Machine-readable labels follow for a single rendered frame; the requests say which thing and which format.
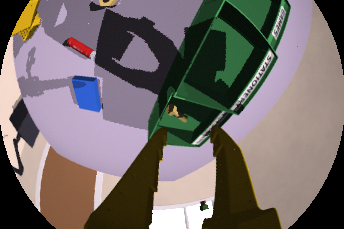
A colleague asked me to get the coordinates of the red aaa battery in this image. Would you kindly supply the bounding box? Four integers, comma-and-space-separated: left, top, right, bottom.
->
67, 37, 96, 60

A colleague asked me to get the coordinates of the green bin rack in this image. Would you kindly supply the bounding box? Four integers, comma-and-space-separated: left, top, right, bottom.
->
148, 0, 291, 148

